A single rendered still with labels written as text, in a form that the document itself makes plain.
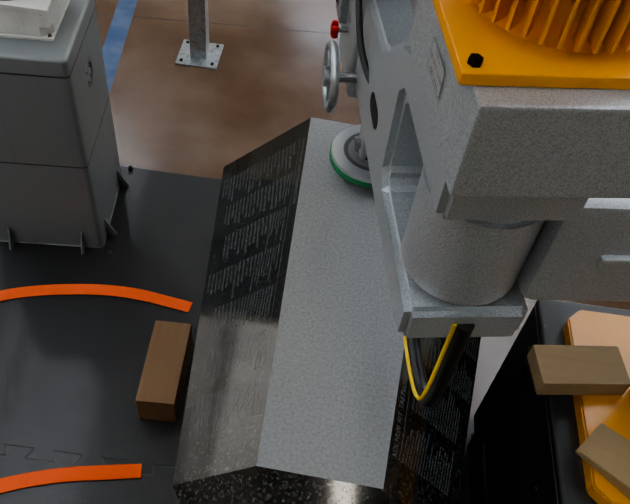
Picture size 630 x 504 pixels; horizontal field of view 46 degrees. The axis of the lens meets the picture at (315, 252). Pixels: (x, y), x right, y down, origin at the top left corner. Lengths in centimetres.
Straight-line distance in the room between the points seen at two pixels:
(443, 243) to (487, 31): 35
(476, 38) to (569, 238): 37
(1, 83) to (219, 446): 135
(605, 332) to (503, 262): 84
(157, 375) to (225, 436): 86
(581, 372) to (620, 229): 70
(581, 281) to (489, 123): 45
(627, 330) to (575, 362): 23
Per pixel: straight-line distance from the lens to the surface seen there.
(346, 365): 156
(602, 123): 82
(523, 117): 78
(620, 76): 83
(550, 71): 80
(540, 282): 115
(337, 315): 162
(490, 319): 119
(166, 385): 236
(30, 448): 247
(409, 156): 129
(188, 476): 159
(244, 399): 156
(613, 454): 170
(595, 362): 177
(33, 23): 237
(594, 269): 115
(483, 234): 103
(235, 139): 328
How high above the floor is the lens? 218
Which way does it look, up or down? 50 degrees down
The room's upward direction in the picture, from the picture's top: 8 degrees clockwise
